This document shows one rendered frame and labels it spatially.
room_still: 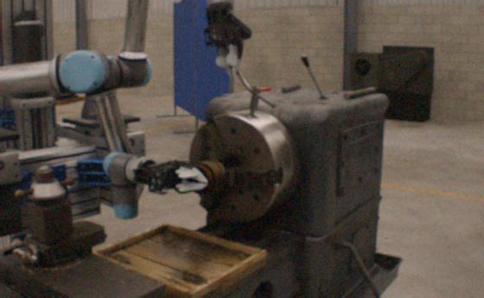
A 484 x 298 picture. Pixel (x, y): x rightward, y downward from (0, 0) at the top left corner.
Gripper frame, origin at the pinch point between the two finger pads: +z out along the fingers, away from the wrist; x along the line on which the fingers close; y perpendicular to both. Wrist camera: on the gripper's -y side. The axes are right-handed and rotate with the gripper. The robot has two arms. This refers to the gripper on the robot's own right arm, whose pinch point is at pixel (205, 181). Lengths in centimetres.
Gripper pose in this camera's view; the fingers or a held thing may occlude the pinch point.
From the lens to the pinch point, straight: 128.7
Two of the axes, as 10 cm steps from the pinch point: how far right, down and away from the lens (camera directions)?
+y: -6.1, 1.4, -7.8
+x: 0.0, -9.8, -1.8
